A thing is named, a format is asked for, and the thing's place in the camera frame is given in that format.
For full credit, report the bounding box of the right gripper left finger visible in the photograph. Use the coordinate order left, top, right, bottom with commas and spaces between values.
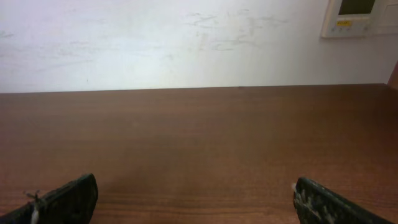
1, 174, 98, 224

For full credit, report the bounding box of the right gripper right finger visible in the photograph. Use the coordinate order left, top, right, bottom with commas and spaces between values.
292, 177, 392, 224

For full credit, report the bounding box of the white wall control panel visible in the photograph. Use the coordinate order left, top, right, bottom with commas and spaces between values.
320, 0, 397, 39

